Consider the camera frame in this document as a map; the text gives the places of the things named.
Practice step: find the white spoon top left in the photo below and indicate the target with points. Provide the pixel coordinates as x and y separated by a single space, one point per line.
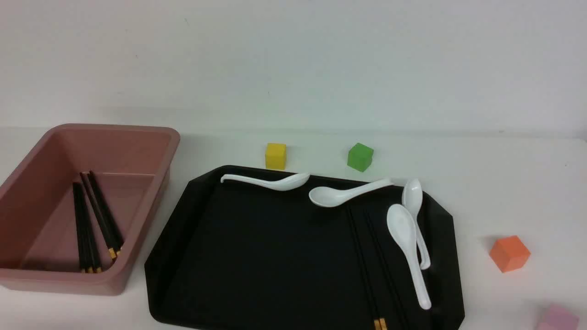
286 184

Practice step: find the white spoon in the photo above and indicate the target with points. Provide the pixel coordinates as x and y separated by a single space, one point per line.
402 229
412 200
286 184
328 197

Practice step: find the yellow cube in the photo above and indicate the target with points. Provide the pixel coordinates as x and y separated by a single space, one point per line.
276 156

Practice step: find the white spoon top middle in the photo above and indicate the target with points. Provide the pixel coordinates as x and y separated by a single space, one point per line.
328 197

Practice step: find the green cube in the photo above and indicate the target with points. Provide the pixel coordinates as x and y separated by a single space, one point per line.
360 157

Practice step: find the black plastic tray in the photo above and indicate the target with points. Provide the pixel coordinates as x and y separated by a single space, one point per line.
234 256

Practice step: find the white spoon far right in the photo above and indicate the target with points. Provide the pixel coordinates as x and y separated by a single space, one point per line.
412 200

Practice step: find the white spoon front right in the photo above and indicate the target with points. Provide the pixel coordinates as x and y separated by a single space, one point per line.
402 229

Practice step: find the orange cube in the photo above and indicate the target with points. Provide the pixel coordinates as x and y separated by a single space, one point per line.
509 253

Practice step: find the pink plastic bin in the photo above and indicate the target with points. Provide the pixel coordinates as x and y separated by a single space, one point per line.
39 251

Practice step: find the pink cube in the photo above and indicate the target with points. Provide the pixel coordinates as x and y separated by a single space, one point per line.
556 317

